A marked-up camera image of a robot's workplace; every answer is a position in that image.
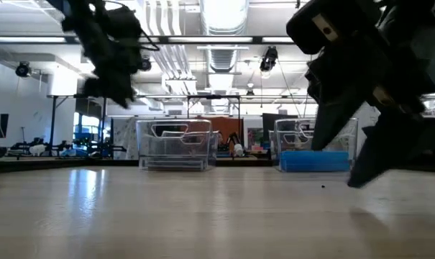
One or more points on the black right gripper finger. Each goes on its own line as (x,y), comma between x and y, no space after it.
(332,118)
(393,144)

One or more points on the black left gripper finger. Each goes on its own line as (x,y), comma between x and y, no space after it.
(122,95)
(98,90)

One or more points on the small background robot arm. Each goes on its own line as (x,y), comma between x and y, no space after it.
(238,149)

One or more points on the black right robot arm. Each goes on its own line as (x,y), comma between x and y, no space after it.
(418,43)

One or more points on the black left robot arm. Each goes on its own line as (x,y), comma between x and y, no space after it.
(80,18)

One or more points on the black ceiling spotlight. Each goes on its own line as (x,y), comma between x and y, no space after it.
(269,59)
(23,69)
(146,64)

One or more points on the white pillar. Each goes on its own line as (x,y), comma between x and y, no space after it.
(364,115)

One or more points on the clear plastic bin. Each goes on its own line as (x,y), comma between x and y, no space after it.
(174,144)
(292,140)

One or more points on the background robot station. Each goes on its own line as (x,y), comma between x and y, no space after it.
(95,147)

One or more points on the black partition panel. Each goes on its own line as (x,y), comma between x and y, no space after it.
(271,126)

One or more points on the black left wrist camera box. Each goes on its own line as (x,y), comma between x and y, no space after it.
(123,23)

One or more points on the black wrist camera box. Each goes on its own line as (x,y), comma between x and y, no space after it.
(123,23)
(346,21)

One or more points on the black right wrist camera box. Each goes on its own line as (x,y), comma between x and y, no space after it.
(346,21)

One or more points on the black metal frame stand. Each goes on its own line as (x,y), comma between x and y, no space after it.
(53,122)

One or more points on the black overhead frame beam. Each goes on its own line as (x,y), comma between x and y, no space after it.
(41,39)

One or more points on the orange wall panel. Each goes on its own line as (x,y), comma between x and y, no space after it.
(231,126)

